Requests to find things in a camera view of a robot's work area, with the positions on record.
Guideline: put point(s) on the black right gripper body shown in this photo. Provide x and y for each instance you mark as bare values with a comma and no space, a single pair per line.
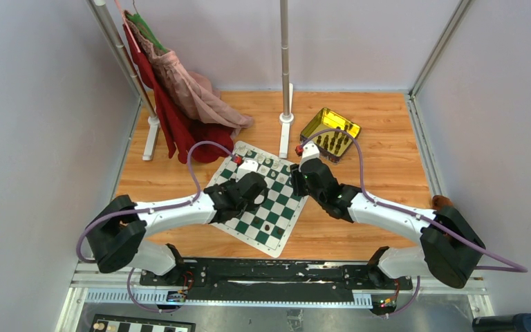
301,186

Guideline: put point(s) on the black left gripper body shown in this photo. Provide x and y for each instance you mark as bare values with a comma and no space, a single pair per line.
249,205

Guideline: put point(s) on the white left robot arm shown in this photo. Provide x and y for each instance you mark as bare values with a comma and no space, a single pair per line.
117,237

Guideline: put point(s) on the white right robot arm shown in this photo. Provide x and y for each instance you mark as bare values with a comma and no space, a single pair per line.
447,246

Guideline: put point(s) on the green white chess mat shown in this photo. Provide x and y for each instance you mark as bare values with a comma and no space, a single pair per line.
267,227

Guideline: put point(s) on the yellow tin box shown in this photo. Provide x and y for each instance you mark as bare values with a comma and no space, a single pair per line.
329,131

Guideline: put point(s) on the centre metal rack pole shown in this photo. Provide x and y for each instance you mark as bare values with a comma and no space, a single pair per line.
286,118

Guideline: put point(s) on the metal rack pole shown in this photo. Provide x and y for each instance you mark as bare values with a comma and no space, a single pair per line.
104,19
286,118

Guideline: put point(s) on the red cloth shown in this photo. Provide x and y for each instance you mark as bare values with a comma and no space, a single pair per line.
180,132

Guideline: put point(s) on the left metal rack pole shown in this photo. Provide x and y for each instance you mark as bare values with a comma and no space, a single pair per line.
104,19

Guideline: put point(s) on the pink cloth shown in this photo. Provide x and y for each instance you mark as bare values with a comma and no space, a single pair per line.
192,92

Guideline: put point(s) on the brown cloth at right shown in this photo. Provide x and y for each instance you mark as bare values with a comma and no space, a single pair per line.
438,202

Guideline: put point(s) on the green cloth on hanger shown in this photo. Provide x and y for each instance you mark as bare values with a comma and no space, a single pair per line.
145,30

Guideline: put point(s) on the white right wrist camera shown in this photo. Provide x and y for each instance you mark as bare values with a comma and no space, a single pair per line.
310,152

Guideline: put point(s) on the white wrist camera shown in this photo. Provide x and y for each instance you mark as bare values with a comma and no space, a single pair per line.
310,152
246,167

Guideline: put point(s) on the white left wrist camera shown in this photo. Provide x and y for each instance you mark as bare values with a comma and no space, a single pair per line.
246,167

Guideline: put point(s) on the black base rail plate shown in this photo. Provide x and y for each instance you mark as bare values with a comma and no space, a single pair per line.
275,280

